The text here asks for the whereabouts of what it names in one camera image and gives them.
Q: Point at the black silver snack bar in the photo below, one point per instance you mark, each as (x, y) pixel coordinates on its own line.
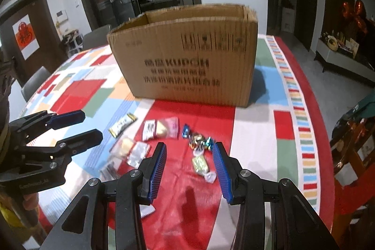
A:
(109, 171)

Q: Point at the brown cardboard box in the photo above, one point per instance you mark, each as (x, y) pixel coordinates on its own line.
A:
(199, 53)

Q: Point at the red wooden chair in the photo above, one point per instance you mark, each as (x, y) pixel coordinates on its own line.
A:
(353, 226)

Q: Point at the silver foil small packet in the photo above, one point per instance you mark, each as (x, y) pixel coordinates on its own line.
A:
(138, 154)

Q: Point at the green white candy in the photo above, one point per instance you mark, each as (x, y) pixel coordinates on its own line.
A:
(201, 168)

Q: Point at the grey dining chair left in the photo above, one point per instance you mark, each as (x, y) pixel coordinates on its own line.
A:
(33, 84)

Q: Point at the red balloons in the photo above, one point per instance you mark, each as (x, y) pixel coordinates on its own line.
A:
(356, 13)

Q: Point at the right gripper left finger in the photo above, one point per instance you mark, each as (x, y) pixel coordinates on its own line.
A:
(84, 225)

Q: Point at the dark wooden door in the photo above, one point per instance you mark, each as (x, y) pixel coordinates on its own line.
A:
(50, 53)

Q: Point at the clear cracker packet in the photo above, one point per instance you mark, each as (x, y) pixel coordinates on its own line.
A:
(122, 147)

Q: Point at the white pink pastry packet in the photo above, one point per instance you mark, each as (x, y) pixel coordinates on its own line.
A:
(160, 128)

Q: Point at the blue gold wrapped candy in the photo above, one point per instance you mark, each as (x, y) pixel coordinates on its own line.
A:
(195, 140)

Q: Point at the white tv cabinet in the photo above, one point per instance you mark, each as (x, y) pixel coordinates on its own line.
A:
(335, 61)

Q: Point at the green white snack stick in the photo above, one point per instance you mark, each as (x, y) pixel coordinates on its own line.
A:
(121, 124)

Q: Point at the grey dining chair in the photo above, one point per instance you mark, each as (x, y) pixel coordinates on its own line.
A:
(96, 38)
(33, 84)

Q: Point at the red poster on door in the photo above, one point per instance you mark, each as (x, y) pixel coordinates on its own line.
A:
(25, 37)

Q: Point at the colourful patchwork tablecloth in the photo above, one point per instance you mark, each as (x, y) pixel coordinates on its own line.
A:
(280, 134)

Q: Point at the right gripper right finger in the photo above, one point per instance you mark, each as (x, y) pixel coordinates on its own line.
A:
(294, 223)

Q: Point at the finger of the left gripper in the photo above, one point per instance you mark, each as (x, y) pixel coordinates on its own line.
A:
(59, 121)
(79, 143)

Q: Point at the white shoe rack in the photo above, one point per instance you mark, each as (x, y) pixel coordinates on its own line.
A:
(72, 40)

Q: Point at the blue foil wrapped candy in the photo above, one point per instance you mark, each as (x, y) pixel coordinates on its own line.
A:
(208, 143)

